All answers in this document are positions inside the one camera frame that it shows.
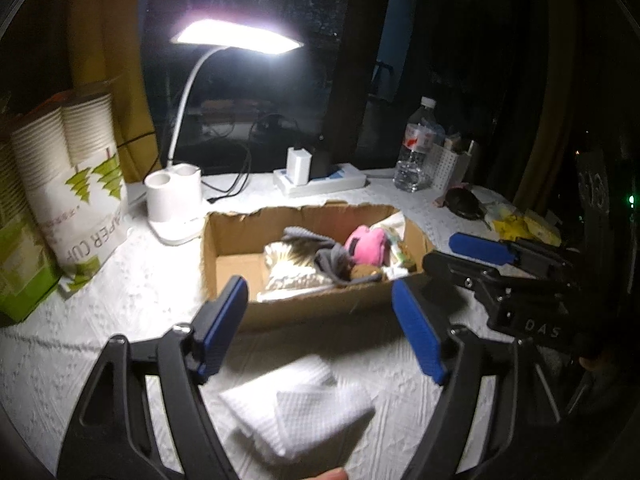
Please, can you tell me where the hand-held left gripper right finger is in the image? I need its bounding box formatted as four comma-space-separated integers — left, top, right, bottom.
391, 277, 566, 480

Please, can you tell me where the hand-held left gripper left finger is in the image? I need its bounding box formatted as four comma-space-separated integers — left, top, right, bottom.
50, 276, 249, 480

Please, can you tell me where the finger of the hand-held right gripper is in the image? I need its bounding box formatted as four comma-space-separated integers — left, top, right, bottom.
422, 251, 506, 302
449, 232, 574, 269

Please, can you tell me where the brown sponge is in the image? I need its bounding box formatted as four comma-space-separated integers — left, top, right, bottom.
350, 262, 386, 284

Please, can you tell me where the cardboard box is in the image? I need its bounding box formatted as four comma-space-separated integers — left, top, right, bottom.
200, 201, 436, 332

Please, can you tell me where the shiny silver packet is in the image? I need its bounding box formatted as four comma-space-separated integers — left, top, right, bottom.
262, 241, 342, 302

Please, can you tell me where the pink plush toy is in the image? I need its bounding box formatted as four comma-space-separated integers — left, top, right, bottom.
344, 225, 390, 266

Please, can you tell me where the grey sock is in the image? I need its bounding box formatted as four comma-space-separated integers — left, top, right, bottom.
282, 226, 357, 289

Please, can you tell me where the white waffle cloth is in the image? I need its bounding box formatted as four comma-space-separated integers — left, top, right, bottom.
218, 355, 376, 466

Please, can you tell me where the person's right hand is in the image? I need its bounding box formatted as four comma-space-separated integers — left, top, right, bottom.
580, 352, 609, 374

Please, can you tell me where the person's left hand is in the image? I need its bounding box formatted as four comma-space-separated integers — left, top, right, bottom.
299, 467, 349, 480

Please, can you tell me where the white crumpled tissue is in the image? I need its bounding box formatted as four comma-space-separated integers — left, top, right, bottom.
484, 201, 512, 227

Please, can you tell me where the dark round pouch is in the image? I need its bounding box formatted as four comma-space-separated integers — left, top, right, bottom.
434, 187, 484, 221

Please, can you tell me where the yellow plastic wrapper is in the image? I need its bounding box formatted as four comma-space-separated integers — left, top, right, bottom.
500, 209, 562, 247

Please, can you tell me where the white perforated basket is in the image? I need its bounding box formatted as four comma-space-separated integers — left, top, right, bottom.
431, 140, 475, 195

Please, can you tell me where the clear water bottle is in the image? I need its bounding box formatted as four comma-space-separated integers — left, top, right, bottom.
393, 97, 446, 193

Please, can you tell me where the white textured tablecloth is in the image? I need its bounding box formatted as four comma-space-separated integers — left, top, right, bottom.
0, 167, 566, 480

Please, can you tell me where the yellow curtain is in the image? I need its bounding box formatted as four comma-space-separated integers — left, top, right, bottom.
67, 0, 157, 184
510, 10, 577, 207

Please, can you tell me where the white desk lamp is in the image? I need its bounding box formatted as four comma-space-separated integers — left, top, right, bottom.
144, 19, 304, 247

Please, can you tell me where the white power strip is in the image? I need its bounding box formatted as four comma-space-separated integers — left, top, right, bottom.
273, 164, 367, 198

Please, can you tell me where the black charger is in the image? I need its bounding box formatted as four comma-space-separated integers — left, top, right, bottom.
310, 135, 334, 180

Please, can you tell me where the white charger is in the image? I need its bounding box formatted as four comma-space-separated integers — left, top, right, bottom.
286, 147, 312, 186

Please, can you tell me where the white paper cup pack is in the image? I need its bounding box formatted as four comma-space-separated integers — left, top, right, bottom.
10, 91, 132, 297

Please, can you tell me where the green paper cup pack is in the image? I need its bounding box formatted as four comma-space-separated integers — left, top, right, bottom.
0, 105, 64, 323

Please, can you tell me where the black cable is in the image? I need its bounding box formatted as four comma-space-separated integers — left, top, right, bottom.
204, 114, 281, 206

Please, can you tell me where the dark window frame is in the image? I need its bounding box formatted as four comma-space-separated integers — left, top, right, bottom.
322, 0, 397, 171

